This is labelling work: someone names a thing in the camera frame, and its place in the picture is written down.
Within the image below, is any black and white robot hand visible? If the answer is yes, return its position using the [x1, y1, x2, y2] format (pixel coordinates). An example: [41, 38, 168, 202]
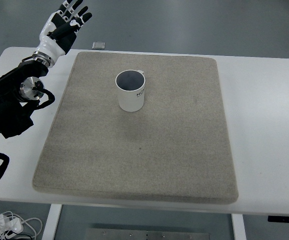
[33, 0, 92, 65]

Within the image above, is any white ribbed cup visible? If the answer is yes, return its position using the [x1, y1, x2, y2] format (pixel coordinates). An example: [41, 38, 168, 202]
[115, 69, 146, 112]

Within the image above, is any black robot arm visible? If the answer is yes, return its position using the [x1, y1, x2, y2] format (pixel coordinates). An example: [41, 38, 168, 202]
[0, 51, 55, 139]

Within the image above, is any small grey metal floor plate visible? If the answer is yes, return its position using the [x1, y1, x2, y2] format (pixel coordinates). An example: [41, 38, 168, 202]
[92, 41, 106, 50]

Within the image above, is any beige felt mat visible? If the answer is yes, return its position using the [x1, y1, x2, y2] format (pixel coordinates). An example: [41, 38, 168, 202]
[32, 51, 239, 204]

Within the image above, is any white table leg left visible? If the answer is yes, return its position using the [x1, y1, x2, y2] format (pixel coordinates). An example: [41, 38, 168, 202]
[42, 204, 62, 240]

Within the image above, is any white table leg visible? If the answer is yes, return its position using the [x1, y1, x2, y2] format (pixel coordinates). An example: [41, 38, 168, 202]
[42, 204, 62, 240]
[231, 214, 247, 240]

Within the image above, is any white table leg right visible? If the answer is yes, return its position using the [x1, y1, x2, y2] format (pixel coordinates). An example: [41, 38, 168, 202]
[231, 214, 247, 240]

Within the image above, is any black desk control panel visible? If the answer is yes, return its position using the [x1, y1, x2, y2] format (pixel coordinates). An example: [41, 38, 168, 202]
[267, 215, 289, 223]

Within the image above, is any white power strip with cables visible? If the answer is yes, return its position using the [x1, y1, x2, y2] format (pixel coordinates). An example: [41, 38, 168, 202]
[0, 211, 44, 240]

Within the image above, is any grey metal base plate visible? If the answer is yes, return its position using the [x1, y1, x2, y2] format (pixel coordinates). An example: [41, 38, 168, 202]
[84, 228, 210, 240]

